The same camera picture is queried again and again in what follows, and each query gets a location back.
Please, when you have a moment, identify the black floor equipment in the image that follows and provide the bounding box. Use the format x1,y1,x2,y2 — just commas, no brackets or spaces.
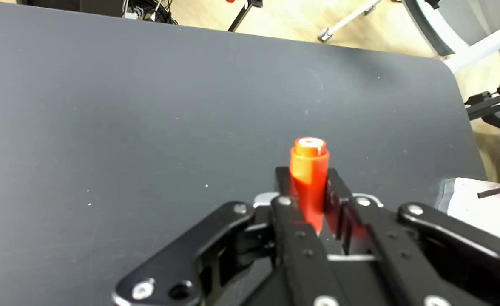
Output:
17,0,178,26

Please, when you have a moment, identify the white office chair base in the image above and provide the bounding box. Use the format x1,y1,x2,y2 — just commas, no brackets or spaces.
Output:
401,0,500,75

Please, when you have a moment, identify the black hex key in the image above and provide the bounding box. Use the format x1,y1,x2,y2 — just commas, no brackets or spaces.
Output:
476,185,500,201

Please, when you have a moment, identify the black stand leg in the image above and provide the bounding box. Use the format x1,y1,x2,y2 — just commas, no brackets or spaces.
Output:
226,0,265,34

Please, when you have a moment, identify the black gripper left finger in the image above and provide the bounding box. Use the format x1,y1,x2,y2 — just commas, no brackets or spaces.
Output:
112,167,342,306

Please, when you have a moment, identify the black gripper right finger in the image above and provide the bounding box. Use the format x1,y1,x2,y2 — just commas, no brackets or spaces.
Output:
323,167,500,306

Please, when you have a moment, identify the white paper sheet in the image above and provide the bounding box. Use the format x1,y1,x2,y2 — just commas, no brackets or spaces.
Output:
434,177,500,247

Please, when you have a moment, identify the silver metal rod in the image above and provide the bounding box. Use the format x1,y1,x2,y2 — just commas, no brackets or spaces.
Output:
316,0,383,44

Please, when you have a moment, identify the red and white marker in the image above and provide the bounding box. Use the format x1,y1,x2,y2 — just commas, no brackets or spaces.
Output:
287,134,331,235

